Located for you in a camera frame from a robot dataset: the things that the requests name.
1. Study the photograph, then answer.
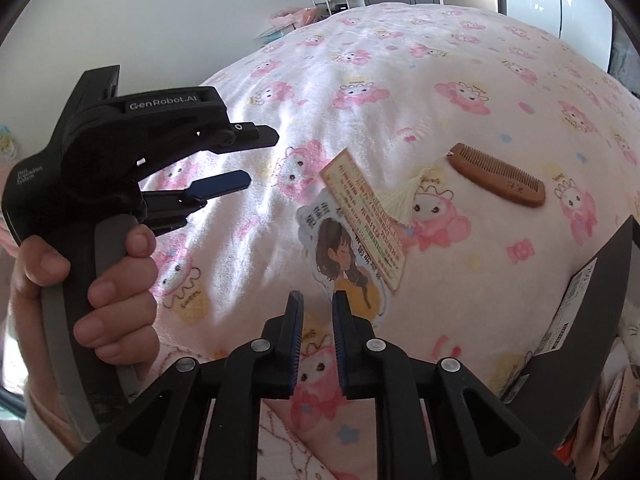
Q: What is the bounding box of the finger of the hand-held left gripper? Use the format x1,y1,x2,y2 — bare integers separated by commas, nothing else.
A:
142,170,252,236
197,121,280,156

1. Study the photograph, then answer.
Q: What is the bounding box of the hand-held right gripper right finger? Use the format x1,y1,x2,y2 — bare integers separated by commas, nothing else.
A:
331,291,576,480

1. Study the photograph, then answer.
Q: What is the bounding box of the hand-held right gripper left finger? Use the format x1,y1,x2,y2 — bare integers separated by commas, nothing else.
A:
55,290,305,480

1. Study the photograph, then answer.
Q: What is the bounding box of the girl illustration card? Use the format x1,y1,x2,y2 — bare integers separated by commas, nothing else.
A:
296,189,397,322

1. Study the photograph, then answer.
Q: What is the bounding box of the text printed bookmark card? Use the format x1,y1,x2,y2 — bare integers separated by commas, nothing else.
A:
320,148,406,293

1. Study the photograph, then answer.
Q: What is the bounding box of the black cardboard box container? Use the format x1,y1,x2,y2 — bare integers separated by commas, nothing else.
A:
500,217,637,480

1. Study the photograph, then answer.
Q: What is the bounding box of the pink cloth cap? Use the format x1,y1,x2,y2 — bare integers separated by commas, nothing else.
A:
585,360,632,461

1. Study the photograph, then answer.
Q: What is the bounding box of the person's left hand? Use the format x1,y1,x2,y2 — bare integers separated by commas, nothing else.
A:
5,222,161,407

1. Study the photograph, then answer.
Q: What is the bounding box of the pink cat printed cloth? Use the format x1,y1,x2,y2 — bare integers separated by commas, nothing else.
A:
200,400,436,480

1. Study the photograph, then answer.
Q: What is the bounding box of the stack of pastel boxes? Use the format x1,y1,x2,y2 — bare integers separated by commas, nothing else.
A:
255,24,296,43

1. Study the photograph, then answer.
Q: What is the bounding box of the wooden comb with tassel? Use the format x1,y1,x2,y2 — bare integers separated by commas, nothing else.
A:
380,142,547,223

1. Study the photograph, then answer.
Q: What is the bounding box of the white plush toy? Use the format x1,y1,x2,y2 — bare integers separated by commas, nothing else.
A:
617,305,640,361

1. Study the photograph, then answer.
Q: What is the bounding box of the white wardrobe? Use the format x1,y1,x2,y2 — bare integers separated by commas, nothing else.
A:
497,0,616,68

